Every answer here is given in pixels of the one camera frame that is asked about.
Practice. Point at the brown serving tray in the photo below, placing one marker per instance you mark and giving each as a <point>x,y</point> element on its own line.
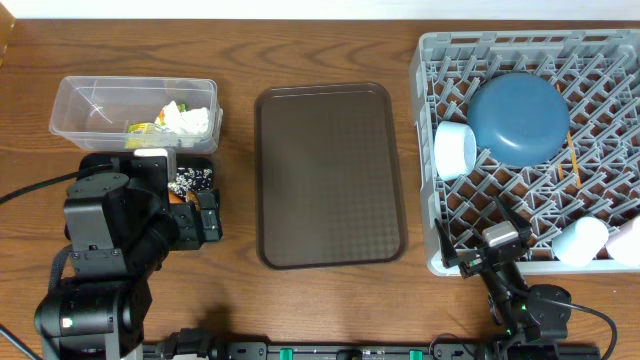
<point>328,183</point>

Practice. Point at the yellow green snack wrapper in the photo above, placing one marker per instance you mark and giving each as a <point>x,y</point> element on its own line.
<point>164,131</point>

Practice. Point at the light blue bowl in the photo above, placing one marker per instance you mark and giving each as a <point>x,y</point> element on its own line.
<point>454,150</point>

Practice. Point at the clear plastic bin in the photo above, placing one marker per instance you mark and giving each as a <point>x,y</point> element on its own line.
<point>95,112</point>

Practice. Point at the black tray bin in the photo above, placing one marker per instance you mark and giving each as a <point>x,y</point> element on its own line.
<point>118,198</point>

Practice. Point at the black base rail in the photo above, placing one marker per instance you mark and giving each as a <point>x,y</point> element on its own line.
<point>202,344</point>

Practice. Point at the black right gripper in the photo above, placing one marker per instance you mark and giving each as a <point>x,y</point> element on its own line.
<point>523,226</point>

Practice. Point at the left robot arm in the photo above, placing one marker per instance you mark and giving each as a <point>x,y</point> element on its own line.
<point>98,299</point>

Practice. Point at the wooden chopstick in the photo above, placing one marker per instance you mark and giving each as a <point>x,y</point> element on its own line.
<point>574,163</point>
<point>560,172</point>

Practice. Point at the light blue cup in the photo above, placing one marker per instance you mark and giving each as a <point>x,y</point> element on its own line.
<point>579,243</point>

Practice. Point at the dark blue plate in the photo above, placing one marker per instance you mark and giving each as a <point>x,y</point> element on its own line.
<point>520,118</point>

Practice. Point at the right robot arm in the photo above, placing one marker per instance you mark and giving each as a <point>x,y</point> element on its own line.
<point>534,319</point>

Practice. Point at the orange carrot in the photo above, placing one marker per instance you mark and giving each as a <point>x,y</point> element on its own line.
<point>174,199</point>

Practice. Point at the white napkin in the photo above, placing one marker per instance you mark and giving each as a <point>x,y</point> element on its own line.
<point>187,120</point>

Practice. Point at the grey plastic dishwasher rack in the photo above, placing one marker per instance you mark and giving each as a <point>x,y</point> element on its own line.
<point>596,171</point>

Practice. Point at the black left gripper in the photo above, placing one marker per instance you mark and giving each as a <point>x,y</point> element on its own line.
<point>194,231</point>

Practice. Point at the white rice pile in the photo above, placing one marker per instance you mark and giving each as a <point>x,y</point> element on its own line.
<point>190,179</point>

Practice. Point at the pink cup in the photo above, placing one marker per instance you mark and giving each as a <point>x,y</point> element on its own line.
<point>623,246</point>

